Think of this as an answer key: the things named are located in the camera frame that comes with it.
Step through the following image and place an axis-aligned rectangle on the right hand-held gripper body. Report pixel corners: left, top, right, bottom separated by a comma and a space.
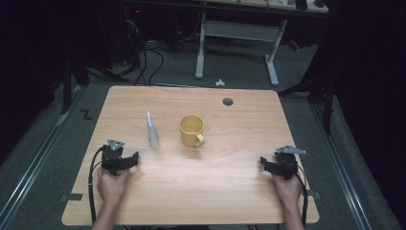
273, 145, 307, 181

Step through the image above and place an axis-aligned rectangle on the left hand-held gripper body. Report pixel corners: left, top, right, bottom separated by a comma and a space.
101, 138, 129, 177

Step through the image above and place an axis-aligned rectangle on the silver spoon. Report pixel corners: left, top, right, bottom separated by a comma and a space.
146, 110, 160, 148

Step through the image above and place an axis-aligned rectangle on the yellow mug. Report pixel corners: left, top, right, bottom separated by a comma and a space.
178, 114, 206, 149

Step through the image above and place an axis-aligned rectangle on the person's right hand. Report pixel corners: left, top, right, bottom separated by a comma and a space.
272, 173, 303, 209

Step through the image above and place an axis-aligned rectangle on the person's left hand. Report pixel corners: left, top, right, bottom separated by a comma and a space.
96, 167, 130, 206

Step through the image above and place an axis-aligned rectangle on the black stand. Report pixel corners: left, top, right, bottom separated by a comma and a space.
278, 71, 337, 135
59, 57, 92, 115

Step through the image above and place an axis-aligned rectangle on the wooden background desk top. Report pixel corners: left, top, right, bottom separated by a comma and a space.
204, 0, 329, 14

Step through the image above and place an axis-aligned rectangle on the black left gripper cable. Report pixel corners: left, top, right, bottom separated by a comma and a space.
87, 146, 106, 225

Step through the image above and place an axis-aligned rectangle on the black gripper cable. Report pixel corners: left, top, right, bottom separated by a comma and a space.
294, 172, 309, 228
87, 146, 106, 225

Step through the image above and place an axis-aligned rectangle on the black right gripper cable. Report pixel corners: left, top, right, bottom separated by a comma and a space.
294, 172, 309, 228

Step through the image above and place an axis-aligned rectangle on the metal floor rail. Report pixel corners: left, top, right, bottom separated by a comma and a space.
309, 101, 373, 230
0, 85, 86, 224

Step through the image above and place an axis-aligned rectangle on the bundle of black floor cables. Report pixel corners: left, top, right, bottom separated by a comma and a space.
123, 17, 166, 87

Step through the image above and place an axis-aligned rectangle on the white desk frame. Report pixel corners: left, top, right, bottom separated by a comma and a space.
194, 11, 288, 87

